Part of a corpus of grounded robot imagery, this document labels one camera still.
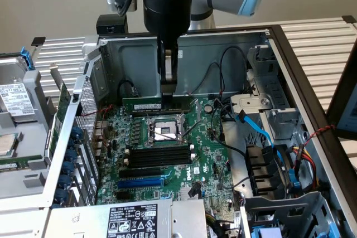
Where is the light blue SATA wire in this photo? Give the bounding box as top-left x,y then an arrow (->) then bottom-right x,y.
235,109 -> 293,177

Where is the silver socket cover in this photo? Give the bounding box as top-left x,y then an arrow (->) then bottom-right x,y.
190,98 -> 202,125

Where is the short black expansion slot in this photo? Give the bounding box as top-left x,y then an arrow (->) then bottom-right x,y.
115,191 -> 132,202

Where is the yellow red black wire bundle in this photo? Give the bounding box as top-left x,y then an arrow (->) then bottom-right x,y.
292,143 -> 319,192

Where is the large black wire loop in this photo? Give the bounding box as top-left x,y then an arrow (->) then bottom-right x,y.
218,45 -> 249,96

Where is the silver metal drive cage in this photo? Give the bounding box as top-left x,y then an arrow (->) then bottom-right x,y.
230,44 -> 306,141

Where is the green RAM stick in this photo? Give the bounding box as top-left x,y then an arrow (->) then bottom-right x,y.
122,96 -> 192,115
0,161 -> 31,172

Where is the green motherboard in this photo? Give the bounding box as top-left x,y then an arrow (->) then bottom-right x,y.
96,97 -> 238,205

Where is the small black wire loop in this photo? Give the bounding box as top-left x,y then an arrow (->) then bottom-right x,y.
201,61 -> 224,95

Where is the silver hard disk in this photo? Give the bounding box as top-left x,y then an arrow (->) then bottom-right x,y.
0,56 -> 38,124

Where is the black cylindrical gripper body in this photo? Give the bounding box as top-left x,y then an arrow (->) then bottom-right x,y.
143,0 -> 193,40

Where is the open grey PC case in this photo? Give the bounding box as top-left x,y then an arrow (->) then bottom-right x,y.
43,25 -> 357,238

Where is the long red black twisted wire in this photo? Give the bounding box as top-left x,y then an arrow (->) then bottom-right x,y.
302,124 -> 336,147

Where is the black box with port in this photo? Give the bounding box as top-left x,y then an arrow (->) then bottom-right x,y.
96,14 -> 129,35

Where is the black cable with connector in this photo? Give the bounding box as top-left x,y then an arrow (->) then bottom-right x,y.
118,79 -> 139,102

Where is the short red black wire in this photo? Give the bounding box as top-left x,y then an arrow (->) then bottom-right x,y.
74,104 -> 114,118

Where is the grey metal disk bay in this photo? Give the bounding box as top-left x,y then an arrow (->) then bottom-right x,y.
241,190 -> 345,238

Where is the thin metal locking lever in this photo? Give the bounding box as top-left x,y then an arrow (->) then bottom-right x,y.
178,122 -> 202,141

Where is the silver CPU chip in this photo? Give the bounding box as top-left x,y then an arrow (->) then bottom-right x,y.
0,133 -> 20,157

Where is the long black expansion slot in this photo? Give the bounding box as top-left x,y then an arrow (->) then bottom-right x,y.
119,166 -> 162,179

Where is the blue expansion slot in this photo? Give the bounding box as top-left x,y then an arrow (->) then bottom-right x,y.
117,176 -> 165,190

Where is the silver power supply with label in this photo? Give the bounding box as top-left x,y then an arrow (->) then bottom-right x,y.
49,198 -> 208,238

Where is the grey plastic parts rack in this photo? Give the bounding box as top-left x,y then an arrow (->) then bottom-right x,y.
0,51 -> 58,201

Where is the black plastic fan shroud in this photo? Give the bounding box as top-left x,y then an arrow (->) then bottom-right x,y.
244,144 -> 294,197

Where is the silver CPU socket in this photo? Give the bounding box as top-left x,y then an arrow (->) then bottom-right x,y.
143,111 -> 188,149

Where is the green graphics card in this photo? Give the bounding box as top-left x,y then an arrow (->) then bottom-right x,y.
47,65 -> 73,165

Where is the black wire across motherboard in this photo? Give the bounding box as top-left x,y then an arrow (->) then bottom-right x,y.
210,97 -> 248,157

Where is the small silver heat sink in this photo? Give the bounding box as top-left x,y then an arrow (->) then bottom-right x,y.
179,186 -> 202,200

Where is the dark framed monitor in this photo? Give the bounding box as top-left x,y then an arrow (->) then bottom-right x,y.
325,54 -> 357,142

